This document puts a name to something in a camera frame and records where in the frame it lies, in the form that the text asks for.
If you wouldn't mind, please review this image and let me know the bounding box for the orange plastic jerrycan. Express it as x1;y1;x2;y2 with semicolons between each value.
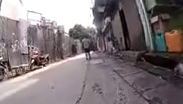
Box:
163;28;183;55

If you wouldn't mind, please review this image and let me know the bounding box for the dark roadside gutter strip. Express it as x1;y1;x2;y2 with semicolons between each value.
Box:
103;42;183;104

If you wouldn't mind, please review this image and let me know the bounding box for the tree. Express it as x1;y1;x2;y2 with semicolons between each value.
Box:
67;21;98;45

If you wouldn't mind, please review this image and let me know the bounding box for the person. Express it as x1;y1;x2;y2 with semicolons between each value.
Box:
80;36;94;62

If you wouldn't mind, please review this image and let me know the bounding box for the corrugated metal fence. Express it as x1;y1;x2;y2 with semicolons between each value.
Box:
0;0;85;79

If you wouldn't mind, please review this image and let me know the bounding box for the grey concrete road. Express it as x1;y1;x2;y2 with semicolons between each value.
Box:
0;40;183;104

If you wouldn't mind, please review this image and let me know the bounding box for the row of buildings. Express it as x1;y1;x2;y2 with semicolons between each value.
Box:
89;0;183;68

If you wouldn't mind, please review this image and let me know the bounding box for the red motorcycle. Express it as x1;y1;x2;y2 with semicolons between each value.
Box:
27;46;52;72

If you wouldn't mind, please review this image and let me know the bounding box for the blue plastic jerrycan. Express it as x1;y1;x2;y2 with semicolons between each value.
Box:
153;32;168;54

